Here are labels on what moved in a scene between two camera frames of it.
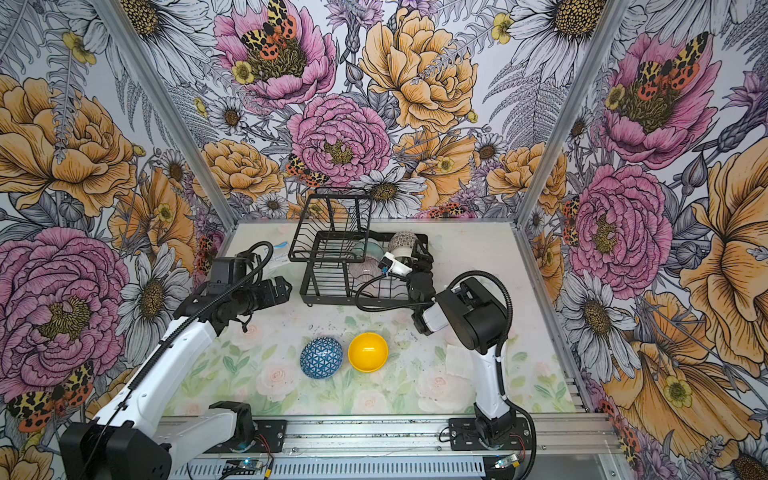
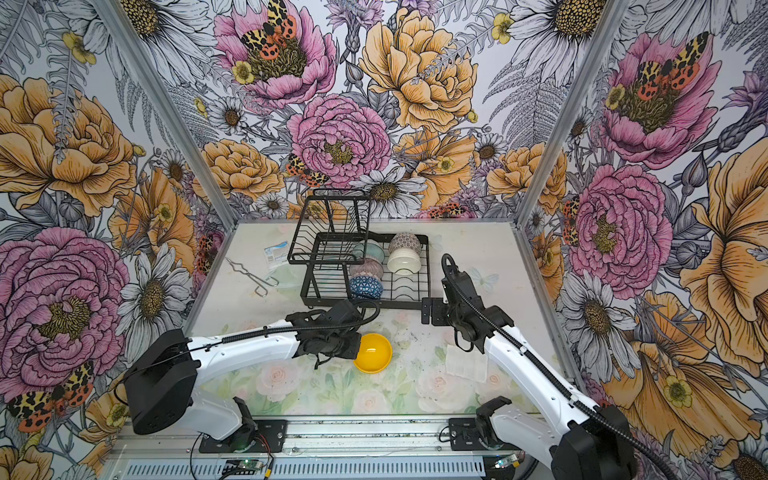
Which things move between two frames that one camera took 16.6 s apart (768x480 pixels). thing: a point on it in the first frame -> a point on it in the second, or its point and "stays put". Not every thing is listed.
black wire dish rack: [344, 261] stays put
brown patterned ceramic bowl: [404, 238] stays put
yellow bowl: [368, 352] stays put
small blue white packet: [280, 255] stays put
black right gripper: [427, 266] -> [438, 305]
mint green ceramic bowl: [374, 249] stays put
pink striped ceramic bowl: [360, 273] stays put
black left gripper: [269, 298] -> [350, 352]
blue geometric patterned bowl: [321, 357] -> [366, 288]
